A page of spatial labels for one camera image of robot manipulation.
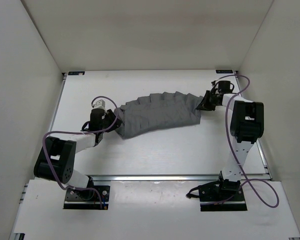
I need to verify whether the grey pleated skirt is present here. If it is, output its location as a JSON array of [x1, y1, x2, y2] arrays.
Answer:
[[114, 91, 204, 139]]

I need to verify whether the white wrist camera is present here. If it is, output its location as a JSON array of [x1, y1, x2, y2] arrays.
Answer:
[[91, 99, 106, 110], [211, 80, 218, 87]]

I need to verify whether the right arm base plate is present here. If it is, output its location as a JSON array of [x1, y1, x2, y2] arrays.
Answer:
[[185, 181, 248, 212]]

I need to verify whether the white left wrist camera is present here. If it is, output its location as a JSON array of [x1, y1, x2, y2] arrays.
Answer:
[[91, 99, 106, 110]]

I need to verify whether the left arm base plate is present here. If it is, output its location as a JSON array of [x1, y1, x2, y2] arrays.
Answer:
[[63, 185, 111, 210]]

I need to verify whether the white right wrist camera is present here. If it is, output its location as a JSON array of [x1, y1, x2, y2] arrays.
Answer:
[[211, 80, 218, 87]]

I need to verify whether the aluminium table edge rail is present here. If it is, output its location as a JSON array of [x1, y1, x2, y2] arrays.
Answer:
[[89, 174, 272, 183]]

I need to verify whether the corner table label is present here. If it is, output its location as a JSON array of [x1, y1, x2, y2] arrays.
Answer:
[[67, 71, 85, 76], [215, 69, 233, 74]]

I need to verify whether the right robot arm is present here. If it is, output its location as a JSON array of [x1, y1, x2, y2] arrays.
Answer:
[[197, 80, 264, 200]]

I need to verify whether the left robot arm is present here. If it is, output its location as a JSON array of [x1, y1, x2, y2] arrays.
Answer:
[[33, 108, 122, 199]]

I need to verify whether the right corner table label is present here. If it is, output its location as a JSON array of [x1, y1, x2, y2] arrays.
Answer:
[[215, 69, 233, 74]]

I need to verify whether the left corner table label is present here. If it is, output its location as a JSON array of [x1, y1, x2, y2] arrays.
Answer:
[[67, 71, 85, 76]]

